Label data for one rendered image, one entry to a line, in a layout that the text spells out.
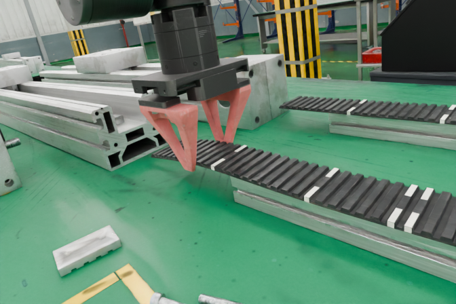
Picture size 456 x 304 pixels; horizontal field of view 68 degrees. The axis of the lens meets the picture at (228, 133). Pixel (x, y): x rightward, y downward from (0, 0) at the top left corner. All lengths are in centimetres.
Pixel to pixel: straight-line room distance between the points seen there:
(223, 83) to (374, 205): 17
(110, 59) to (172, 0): 53
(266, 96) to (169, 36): 25
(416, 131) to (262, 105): 21
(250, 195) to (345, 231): 10
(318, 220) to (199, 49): 18
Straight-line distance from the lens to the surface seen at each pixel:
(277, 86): 55
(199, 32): 31
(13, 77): 101
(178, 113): 29
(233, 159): 33
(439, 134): 43
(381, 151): 41
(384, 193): 27
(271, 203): 30
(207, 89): 30
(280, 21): 385
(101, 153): 47
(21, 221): 43
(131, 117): 52
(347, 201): 26
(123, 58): 83
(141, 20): 688
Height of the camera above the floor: 95
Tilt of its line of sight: 20 degrees down
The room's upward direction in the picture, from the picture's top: 10 degrees counter-clockwise
